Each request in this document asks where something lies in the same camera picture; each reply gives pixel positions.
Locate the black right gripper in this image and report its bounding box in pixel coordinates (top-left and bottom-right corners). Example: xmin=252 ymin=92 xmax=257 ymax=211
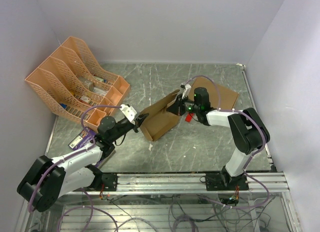
xmin=166 ymin=93 xmax=200 ymax=117

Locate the cardboard box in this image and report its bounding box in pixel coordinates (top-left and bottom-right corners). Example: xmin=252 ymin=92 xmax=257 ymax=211
xmin=188 ymin=77 xmax=239 ymax=110
xmin=139 ymin=89 xmax=180 ymax=142

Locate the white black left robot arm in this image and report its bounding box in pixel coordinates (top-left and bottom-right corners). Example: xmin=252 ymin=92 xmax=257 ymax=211
xmin=16 ymin=113 xmax=148 ymax=212

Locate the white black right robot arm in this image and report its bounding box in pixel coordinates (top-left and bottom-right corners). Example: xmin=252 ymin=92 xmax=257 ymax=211
xmin=166 ymin=84 xmax=270 ymax=190

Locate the closed folded cardboard box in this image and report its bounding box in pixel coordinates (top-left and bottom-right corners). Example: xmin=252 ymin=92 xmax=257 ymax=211
xmin=188 ymin=77 xmax=239 ymax=110

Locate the red flat block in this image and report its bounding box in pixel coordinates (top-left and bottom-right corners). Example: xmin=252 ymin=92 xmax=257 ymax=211
xmin=185 ymin=113 xmax=194 ymax=123

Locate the purple book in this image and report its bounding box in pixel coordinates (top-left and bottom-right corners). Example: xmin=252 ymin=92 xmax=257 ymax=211
xmin=67 ymin=129 xmax=116 ymax=168

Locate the pink plastic desk organizer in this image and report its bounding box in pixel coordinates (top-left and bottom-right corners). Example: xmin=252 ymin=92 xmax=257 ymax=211
xmin=25 ymin=36 xmax=131 ymax=131

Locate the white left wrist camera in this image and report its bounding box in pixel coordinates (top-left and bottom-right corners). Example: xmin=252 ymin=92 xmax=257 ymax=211
xmin=120 ymin=104 xmax=138 ymax=124

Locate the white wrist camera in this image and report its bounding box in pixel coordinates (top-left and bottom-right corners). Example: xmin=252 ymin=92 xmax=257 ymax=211
xmin=120 ymin=104 xmax=138 ymax=124
xmin=180 ymin=83 xmax=192 ymax=100

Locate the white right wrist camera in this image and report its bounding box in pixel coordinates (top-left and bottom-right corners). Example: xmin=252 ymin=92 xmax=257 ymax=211
xmin=180 ymin=83 xmax=192 ymax=100

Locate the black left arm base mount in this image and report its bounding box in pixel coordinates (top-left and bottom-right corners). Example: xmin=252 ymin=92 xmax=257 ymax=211
xmin=86 ymin=173 xmax=118 ymax=192

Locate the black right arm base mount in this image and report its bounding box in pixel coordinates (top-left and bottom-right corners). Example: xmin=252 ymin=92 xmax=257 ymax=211
xmin=204 ymin=172 xmax=249 ymax=191

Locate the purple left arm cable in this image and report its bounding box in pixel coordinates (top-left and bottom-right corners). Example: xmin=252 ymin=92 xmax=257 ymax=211
xmin=27 ymin=104 xmax=123 ymax=232

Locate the aluminium frame rail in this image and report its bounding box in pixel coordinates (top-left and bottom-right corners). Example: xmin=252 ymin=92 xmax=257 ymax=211
xmin=26 ymin=172 xmax=291 ymax=195

